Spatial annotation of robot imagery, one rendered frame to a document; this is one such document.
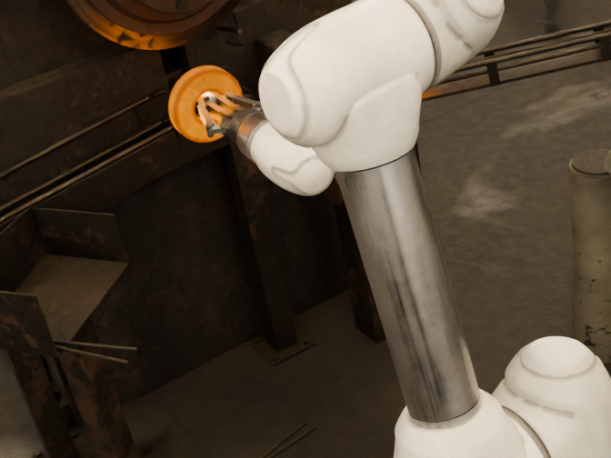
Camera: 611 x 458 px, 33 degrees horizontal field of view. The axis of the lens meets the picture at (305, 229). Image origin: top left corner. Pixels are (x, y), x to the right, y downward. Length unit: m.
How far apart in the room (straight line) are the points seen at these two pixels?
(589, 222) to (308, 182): 0.80
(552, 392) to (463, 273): 1.41
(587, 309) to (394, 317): 1.19
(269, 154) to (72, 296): 0.50
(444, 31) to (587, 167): 1.08
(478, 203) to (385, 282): 1.89
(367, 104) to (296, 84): 0.09
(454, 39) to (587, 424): 0.59
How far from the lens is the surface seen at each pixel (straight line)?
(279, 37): 2.40
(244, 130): 1.86
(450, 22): 1.26
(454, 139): 3.54
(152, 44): 2.22
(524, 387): 1.51
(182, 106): 2.04
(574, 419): 1.51
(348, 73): 1.17
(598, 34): 2.39
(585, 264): 2.40
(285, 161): 1.75
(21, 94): 2.25
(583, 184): 2.28
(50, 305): 2.02
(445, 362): 1.35
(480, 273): 2.87
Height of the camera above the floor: 1.67
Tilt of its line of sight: 32 degrees down
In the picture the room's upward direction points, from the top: 11 degrees counter-clockwise
